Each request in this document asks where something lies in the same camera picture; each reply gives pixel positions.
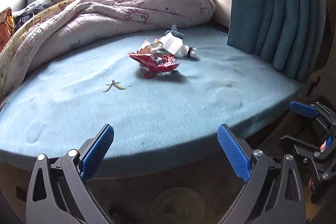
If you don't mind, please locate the teal curtain right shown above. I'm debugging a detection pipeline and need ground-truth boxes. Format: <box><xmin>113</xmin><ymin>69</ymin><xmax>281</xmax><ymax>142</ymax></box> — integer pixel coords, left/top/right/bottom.
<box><xmin>227</xmin><ymin>0</ymin><xmax>325</xmax><ymax>82</ymax></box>

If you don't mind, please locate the banana peel piece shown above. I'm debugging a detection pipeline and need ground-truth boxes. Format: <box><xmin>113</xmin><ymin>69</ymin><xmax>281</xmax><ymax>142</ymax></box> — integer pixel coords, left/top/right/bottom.
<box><xmin>104</xmin><ymin>80</ymin><xmax>126</xmax><ymax>93</ymax></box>

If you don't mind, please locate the orange bear cartoon pillow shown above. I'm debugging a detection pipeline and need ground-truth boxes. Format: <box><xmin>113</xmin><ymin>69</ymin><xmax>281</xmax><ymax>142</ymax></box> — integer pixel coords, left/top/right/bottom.
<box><xmin>0</xmin><ymin>7</ymin><xmax>15</xmax><ymax>51</ymax></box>

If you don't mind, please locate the pink cartoon quilt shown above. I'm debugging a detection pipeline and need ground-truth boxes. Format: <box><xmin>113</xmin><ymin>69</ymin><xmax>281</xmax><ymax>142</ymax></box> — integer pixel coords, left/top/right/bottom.
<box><xmin>1</xmin><ymin>0</ymin><xmax>215</xmax><ymax>101</ymax></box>

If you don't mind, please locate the red snack wrapper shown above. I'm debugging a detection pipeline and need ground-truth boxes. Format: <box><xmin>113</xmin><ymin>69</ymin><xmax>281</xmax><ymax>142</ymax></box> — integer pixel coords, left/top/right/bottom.
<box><xmin>128</xmin><ymin>52</ymin><xmax>180</xmax><ymax>79</ymax></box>

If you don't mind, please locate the person's right hand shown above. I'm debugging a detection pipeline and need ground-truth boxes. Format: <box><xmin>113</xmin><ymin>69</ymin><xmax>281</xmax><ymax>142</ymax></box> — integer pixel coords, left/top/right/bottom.
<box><xmin>308</xmin><ymin>140</ymin><xmax>334</xmax><ymax>192</ymax></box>

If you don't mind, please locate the blue face mask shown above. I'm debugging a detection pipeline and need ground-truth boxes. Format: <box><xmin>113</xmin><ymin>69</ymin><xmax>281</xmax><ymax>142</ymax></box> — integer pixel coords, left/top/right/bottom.
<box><xmin>165</xmin><ymin>24</ymin><xmax>185</xmax><ymax>39</ymax></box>

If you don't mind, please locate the white foam pad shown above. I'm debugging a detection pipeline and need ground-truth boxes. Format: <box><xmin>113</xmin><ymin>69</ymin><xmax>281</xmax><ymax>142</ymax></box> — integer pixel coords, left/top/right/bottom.
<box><xmin>159</xmin><ymin>32</ymin><xmax>183</xmax><ymax>55</ymax></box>

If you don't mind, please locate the white tube with black band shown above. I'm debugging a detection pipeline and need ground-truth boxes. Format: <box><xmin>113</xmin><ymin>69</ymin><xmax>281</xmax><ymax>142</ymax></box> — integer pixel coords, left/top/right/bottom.
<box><xmin>180</xmin><ymin>45</ymin><xmax>199</xmax><ymax>60</ymax></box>

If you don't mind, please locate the paper cup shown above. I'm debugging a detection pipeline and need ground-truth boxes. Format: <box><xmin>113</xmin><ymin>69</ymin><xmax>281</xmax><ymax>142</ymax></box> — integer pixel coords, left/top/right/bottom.
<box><xmin>137</xmin><ymin>39</ymin><xmax>165</xmax><ymax>54</ymax></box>

